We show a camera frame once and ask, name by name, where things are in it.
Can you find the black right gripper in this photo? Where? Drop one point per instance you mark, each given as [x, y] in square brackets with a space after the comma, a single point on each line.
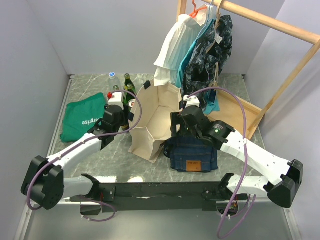
[177, 119]

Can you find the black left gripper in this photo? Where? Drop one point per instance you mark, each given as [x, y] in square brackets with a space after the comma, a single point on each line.
[126, 115]

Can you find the dark can silver top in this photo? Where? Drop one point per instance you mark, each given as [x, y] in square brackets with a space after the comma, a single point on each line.
[125, 125]

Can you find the silver can red tab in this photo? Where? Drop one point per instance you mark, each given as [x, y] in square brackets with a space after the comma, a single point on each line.
[131, 103]

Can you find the beige canvas tote bag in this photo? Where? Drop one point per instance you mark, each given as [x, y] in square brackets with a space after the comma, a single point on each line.
[151, 124]

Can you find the clear bottle blue cap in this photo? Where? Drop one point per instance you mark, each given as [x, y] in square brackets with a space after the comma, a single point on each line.
[113, 80]

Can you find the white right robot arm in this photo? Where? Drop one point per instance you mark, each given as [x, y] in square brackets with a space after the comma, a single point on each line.
[280, 179]

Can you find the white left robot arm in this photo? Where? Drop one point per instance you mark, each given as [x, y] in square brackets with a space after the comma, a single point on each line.
[45, 184]

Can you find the teal garment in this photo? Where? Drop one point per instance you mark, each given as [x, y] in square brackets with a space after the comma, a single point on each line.
[201, 66]

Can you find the folded blue jeans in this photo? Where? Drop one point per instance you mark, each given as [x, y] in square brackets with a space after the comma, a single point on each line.
[189, 154]

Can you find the green t-shirt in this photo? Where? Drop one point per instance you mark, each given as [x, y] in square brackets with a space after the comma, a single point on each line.
[80, 116]

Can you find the wooden clothes rack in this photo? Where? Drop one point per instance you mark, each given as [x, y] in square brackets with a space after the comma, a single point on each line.
[278, 42]

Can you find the dark patterned shirt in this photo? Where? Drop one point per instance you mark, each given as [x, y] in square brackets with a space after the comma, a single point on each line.
[225, 38]

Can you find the black base bar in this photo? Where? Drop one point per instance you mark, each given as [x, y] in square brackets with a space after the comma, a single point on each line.
[149, 196]

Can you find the white pleated garment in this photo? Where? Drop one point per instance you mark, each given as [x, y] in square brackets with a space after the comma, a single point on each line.
[175, 47]

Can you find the blue clothes hanger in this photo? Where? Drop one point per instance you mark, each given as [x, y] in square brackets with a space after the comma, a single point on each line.
[207, 17]

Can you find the wooden clothes hanger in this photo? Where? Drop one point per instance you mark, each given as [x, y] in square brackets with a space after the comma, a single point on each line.
[218, 15]

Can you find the orange clothes hanger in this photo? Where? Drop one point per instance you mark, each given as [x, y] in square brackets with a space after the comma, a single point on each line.
[196, 10]

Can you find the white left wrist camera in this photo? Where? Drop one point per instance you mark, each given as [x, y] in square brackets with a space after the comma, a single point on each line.
[115, 98]

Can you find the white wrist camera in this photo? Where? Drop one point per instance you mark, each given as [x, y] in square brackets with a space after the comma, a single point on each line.
[191, 101]
[115, 98]

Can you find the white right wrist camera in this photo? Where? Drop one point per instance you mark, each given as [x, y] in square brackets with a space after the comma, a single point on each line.
[191, 101]

